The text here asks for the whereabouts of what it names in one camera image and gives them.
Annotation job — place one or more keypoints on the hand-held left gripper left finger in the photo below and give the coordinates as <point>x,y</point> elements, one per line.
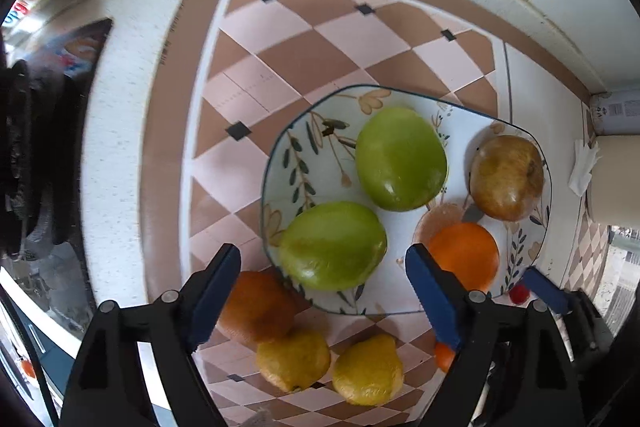
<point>212,302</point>

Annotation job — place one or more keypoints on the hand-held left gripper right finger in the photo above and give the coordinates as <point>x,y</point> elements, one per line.
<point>437,307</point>

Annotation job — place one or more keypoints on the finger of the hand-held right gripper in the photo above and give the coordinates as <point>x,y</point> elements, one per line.
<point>547,291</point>

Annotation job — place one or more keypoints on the green mango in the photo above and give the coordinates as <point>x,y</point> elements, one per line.
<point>332,247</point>
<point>400,157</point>

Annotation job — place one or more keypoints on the floral ceramic plate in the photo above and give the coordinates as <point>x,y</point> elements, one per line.
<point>320,142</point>

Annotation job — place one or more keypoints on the small red cherry tomato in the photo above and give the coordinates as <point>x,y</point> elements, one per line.
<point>519,295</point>

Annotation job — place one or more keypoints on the orange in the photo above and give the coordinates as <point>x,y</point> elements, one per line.
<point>467,252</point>
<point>257,307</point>

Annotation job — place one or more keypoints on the small orange kumquat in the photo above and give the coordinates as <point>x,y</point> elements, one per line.
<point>443,357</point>

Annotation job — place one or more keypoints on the yellow lemon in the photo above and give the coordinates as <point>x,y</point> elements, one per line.
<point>292,359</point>
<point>367,369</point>

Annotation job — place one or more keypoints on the brown yellow mango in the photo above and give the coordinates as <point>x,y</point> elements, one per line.
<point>507,177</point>

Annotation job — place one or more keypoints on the white tissue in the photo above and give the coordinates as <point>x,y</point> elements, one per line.
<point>584,167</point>

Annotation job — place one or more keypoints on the beige container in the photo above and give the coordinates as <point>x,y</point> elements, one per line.
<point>617,179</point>

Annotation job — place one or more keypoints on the metal can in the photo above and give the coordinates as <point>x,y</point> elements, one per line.
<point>617,112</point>

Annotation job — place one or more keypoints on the pink brown checkered mat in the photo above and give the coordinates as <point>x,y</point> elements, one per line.
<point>300,52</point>

